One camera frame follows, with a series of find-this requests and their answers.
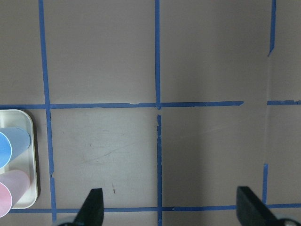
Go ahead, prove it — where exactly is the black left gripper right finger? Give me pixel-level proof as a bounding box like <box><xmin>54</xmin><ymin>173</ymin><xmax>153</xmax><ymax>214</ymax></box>
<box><xmin>236</xmin><ymin>186</ymin><xmax>282</xmax><ymax>226</ymax></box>

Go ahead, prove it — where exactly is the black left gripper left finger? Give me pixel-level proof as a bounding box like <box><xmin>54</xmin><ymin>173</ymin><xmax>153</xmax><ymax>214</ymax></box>
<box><xmin>73</xmin><ymin>188</ymin><xmax>104</xmax><ymax>226</ymax></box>

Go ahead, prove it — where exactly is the pink plastic cup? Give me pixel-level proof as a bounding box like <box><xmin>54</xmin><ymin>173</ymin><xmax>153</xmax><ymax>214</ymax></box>
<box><xmin>0</xmin><ymin>169</ymin><xmax>30</xmax><ymax>217</ymax></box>

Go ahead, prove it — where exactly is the blue plastic cup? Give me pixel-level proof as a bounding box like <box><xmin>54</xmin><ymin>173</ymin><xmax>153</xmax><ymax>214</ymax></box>
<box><xmin>0</xmin><ymin>127</ymin><xmax>31</xmax><ymax>168</ymax></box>

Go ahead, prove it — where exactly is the cream plastic tray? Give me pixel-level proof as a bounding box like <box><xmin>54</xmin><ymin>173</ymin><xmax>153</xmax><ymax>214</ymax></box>
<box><xmin>0</xmin><ymin>109</ymin><xmax>40</xmax><ymax>210</ymax></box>

